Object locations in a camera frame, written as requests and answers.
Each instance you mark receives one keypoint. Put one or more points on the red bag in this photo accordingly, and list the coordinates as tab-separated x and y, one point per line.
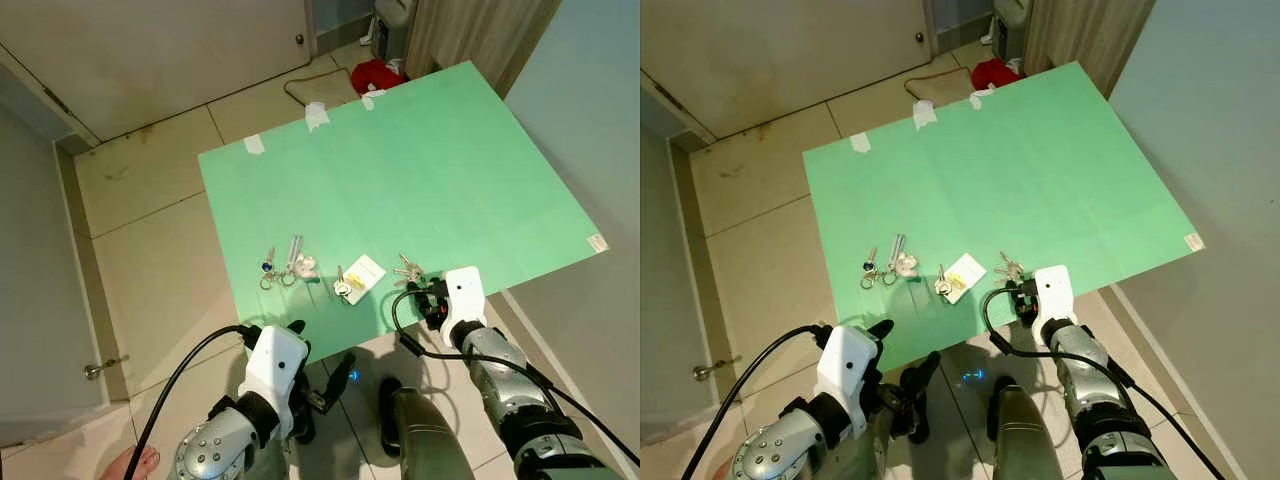
378	75
995	72

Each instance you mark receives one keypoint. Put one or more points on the white corner label sticker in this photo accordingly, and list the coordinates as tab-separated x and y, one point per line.
1193	241
597	242

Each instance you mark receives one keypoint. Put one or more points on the wood grain panel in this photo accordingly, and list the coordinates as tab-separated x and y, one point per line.
470	40
1085	35

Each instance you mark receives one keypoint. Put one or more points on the key bunch with blue fob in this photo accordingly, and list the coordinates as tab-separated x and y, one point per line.
869	266
268	268

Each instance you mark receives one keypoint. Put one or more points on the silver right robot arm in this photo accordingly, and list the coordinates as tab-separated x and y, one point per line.
1085	380
495	375

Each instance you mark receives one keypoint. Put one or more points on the grey appliance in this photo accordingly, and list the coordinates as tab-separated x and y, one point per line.
392	25
1010	22

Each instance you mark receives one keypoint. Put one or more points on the key with white card tag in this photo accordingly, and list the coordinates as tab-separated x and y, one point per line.
965	270
362	271

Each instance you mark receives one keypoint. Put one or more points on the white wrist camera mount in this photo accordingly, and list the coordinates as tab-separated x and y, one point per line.
465	295
848	370
275	365
1052	292

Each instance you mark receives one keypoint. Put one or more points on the white door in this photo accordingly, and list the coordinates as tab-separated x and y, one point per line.
150	50
780	50

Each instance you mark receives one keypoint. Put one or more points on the key bunch with white charm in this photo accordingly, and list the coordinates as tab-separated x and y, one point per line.
905	264
302	265

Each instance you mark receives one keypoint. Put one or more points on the grey robot leg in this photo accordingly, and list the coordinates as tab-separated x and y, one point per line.
420	430
1020	430

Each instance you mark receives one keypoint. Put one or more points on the green table sheet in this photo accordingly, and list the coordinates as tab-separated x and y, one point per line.
1020	180
420	180

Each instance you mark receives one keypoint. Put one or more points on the small white tape piece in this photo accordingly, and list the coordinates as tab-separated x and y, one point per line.
860	142
254	144

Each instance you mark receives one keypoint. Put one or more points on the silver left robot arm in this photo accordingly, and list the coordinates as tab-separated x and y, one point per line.
775	450
215	445

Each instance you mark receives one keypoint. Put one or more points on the large white tape piece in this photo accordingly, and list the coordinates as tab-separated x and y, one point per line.
924	113
316	115

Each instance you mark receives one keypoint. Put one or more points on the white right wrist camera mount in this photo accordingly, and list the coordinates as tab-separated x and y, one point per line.
465	295
1052	292

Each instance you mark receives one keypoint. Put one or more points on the plain silver key bunch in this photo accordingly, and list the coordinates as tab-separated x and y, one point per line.
408	268
1009	267

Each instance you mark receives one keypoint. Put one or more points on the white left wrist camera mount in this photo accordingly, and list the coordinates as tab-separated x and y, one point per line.
275	365
848	370

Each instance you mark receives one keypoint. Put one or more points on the person's bare foot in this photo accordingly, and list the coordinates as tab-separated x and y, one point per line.
130	463

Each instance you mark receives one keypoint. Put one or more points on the crumpled white tape piece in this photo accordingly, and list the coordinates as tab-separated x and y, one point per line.
981	97
372	99

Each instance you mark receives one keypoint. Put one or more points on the grey door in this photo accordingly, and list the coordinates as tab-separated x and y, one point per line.
665	290
40	280

